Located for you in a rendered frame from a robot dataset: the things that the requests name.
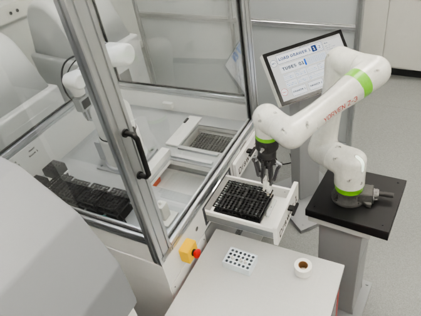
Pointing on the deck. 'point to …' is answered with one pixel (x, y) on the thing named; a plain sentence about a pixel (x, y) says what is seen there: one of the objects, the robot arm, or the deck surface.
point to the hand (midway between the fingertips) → (267, 184)
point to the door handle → (139, 153)
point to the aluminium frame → (136, 198)
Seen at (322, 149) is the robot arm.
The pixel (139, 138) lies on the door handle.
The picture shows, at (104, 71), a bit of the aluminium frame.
